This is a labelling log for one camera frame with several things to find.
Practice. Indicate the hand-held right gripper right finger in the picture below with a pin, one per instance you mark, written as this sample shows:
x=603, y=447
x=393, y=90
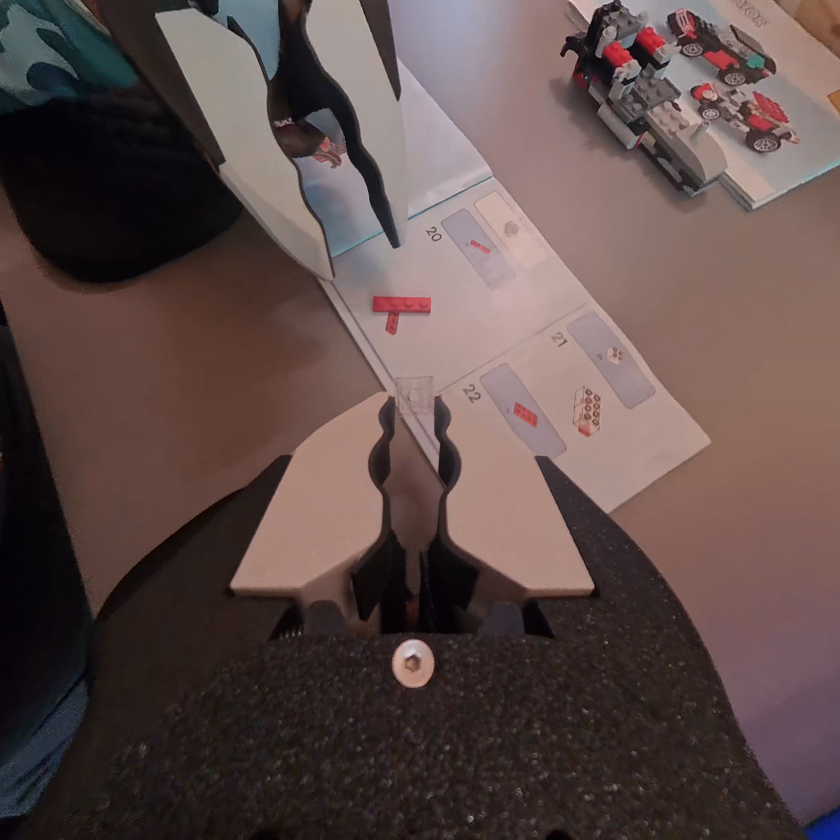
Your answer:
x=508, y=518

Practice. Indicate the toy brick truck model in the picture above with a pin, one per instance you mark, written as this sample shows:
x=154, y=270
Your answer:
x=649, y=111

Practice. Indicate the black padded cushion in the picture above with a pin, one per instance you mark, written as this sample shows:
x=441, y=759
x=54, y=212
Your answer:
x=39, y=525
x=118, y=190

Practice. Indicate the long red toy brick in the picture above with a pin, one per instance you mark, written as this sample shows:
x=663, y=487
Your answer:
x=401, y=304

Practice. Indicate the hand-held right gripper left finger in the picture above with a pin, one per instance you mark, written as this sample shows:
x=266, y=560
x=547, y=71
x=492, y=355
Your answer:
x=315, y=512

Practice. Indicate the closed instruction booklet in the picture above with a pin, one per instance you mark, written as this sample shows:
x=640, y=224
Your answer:
x=781, y=138

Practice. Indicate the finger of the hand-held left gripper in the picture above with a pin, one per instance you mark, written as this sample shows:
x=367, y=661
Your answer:
x=223, y=118
x=377, y=131

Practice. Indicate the clear toy brick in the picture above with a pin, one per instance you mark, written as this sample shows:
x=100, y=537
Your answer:
x=415, y=396

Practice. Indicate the small red toy brick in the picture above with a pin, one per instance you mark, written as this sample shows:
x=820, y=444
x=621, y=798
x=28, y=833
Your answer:
x=392, y=323

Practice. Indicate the grey desk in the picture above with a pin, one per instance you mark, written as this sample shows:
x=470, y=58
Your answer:
x=197, y=394

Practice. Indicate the open instruction booklet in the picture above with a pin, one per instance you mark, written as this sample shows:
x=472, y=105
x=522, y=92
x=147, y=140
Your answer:
x=525, y=315

